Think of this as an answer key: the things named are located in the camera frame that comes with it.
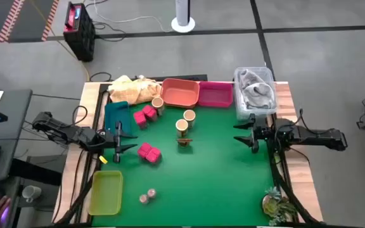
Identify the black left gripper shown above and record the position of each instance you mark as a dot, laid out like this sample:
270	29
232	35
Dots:
118	142

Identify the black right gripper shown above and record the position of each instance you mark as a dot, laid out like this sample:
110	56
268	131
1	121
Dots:
261	133

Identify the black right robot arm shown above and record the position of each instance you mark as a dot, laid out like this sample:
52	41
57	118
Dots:
312	136

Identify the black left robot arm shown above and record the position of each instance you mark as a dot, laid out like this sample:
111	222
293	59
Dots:
62	131

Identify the clear plastic storage box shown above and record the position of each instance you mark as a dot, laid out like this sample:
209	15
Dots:
238	111

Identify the yellow tag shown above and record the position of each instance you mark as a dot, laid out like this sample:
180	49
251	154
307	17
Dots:
103	159

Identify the teal plastic bin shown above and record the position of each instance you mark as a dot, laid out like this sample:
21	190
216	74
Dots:
116	114

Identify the grey cloth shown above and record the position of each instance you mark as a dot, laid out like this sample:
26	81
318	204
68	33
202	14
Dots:
258	93

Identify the magenta plastic bin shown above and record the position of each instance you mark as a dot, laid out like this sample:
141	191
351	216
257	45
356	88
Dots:
215	94

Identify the yellow checked cloth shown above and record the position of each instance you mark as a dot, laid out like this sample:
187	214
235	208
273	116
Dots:
131	90

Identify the yellow-green plastic bin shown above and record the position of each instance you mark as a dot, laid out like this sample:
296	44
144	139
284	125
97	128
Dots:
106	193

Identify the green table mat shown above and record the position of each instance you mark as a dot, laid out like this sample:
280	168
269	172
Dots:
201	183

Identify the orange plastic bin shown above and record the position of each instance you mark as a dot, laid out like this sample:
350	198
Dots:
179	93

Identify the potted succulent plant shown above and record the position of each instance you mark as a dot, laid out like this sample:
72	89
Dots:
274	206

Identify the black desk base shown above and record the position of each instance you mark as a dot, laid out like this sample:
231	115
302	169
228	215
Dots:
36	172

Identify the white mug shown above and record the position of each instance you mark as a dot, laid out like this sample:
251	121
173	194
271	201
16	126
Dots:
32	191

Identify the grey desk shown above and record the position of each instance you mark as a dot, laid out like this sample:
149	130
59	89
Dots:
14	126

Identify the black crate with red top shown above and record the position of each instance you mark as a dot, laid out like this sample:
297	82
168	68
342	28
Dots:
81	38

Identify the white fan base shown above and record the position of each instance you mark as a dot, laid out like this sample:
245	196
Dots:
182	12

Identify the black table frame rail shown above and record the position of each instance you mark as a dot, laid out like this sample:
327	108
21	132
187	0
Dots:
97	104
284	183

